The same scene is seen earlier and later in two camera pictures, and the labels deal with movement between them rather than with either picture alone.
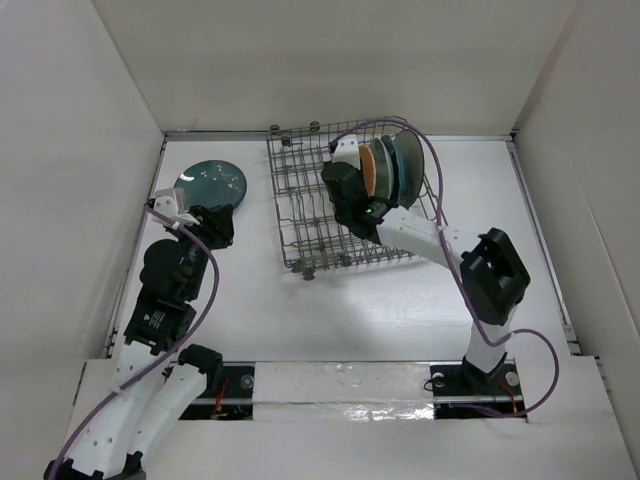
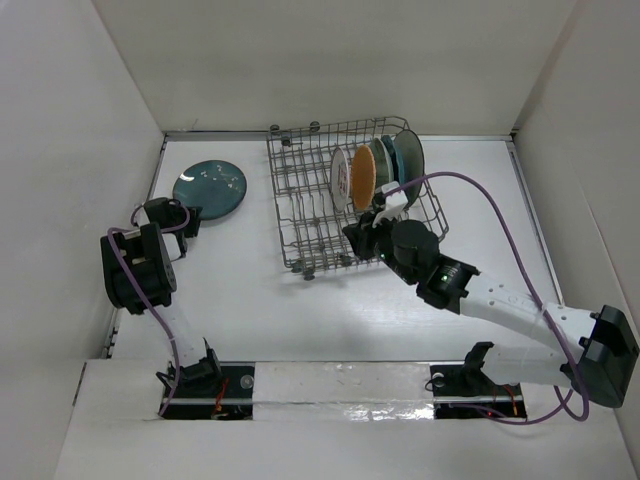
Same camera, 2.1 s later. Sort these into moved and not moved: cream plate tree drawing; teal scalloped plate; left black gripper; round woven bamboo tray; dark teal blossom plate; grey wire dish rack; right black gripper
Moved: right black gripper; left black gripper; teal scalloped plate
Not moved: round woven bamboo tray; grey wire dish rack; cream plate tree drawing; dark teal blossom plate
